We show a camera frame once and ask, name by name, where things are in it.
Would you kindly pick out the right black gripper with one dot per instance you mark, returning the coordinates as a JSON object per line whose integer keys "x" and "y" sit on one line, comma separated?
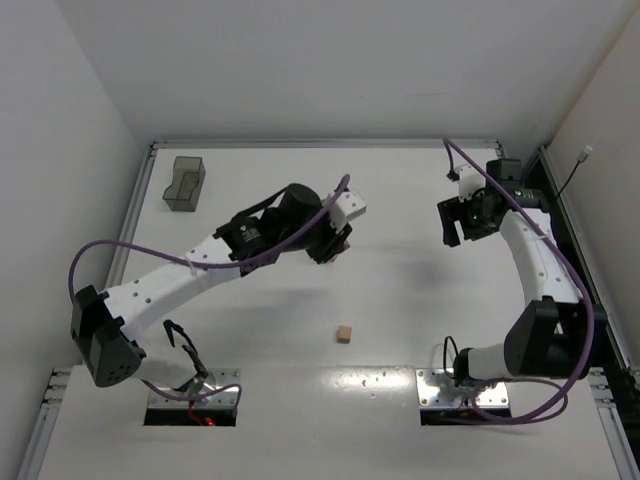
{"x": 451, "y": 218}

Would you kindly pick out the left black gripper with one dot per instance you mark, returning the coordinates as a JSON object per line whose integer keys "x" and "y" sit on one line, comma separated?
{"x": 329, "y": 245}

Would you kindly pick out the small wood cube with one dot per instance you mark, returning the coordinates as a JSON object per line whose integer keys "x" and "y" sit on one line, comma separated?
{"x": 344, "y": 334}

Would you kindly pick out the grey translucent plastic bin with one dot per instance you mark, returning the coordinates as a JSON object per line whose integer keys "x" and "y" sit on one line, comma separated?
{"x": 183, "y": 193}

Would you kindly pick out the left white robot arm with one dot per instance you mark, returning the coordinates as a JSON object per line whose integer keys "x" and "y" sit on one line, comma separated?
{"x": 125, "y": 331}

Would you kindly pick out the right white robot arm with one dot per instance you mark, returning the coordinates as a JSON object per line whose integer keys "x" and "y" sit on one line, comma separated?
{"x": 557, "y": 334}

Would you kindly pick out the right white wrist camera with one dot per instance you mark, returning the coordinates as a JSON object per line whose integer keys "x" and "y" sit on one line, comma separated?
{"x": 468, "y": 180}

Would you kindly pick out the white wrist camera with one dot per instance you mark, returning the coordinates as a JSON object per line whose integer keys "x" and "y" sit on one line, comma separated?
{"x": 348, "y": 207}
{"x": 468, "y": 180}

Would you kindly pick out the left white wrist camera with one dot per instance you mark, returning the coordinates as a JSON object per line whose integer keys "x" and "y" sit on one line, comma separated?
{"x": 348, "y": 207}

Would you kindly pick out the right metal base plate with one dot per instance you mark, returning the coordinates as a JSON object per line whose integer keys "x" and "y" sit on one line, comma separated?
{"x": 437, "y": 393}

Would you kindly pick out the metal base plate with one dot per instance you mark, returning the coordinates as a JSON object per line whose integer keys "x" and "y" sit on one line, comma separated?
{"x": 219, "y": 390}
{"x": 437, "y": 393}

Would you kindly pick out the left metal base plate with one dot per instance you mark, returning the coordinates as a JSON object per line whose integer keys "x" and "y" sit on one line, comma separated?
{"x": 219, "y": 390}

